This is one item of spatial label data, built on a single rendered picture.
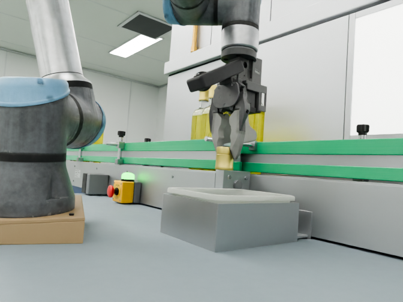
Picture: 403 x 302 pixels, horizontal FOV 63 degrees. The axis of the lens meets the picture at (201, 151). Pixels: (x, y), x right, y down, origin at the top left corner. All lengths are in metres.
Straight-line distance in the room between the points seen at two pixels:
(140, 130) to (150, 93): 0.91
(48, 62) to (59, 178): 0.26
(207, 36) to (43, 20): 0.85
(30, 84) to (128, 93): 6.82
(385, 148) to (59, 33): 0.68
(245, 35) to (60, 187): 0.43
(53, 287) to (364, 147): 0.59
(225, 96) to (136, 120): 6.79
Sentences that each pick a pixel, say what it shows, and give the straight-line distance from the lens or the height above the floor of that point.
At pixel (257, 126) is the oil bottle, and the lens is 0.95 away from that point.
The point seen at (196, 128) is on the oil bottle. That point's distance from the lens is 1.12.
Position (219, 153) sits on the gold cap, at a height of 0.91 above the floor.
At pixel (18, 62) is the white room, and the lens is 6.83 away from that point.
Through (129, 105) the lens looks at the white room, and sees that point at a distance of 7.37.
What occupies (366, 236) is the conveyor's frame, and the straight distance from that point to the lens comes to 0.71.
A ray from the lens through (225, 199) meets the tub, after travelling 0.55.
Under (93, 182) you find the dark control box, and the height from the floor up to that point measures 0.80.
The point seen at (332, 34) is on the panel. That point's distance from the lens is 1.03.
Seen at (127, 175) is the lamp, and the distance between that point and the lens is 1.13.
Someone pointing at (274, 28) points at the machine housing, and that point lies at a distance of 1.18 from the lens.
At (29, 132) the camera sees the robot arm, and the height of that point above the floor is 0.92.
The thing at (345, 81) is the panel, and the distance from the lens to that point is 0.96.
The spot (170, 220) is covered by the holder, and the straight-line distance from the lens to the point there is 0.65.
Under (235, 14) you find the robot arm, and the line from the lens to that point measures 0.69.
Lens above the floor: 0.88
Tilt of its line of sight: 3 degrees up
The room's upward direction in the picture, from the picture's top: 4 degrees clockwise
